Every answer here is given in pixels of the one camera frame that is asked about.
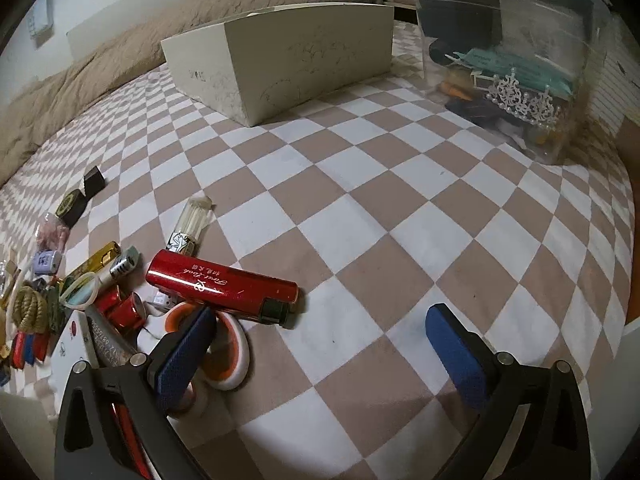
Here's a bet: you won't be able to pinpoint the clear plastic bin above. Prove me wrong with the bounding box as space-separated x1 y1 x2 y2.
394 0 618 167

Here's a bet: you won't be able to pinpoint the white window blind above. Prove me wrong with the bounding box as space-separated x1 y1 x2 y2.
595 47 638 123

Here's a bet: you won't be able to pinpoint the dark olive tape roll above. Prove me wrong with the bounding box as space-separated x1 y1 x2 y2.
54 188 88 224

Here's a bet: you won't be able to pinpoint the gold lighter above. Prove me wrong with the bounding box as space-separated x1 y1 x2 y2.
64 241 122 286

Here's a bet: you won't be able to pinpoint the silver lighter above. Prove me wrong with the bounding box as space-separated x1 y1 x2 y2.
97 246 142 287

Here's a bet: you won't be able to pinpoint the white card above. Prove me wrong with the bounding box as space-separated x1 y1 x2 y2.
50 310 101 378

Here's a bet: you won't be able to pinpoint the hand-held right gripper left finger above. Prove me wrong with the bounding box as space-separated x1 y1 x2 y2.
54 305 217 480

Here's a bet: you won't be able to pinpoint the brown rope hair ties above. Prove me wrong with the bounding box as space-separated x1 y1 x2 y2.
11 284 53 335

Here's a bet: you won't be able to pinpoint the pearl tiara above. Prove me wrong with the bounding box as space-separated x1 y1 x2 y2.
472 73 565 127

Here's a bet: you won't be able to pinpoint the small white oval ring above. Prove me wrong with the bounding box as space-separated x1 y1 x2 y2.
58 272 101 309

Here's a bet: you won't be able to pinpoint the large red lighter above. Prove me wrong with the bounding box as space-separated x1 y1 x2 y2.
145 248 300 329

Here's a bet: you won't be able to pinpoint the white shoe box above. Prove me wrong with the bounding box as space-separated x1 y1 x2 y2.
160 2 396 128

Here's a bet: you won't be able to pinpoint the red metallic lighter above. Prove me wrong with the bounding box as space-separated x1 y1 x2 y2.
94 285 124 317
111 294 147 335

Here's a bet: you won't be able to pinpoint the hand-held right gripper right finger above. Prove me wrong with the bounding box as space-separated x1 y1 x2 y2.
426 303 594 480

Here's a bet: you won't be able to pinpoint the black cube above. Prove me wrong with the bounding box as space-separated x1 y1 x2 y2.
82 165 106 196

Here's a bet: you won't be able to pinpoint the beige duvet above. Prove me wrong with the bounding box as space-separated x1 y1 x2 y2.
0 0 376 186

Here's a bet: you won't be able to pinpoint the clear tube of sticks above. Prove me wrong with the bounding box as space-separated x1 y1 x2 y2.
166 196 217 257

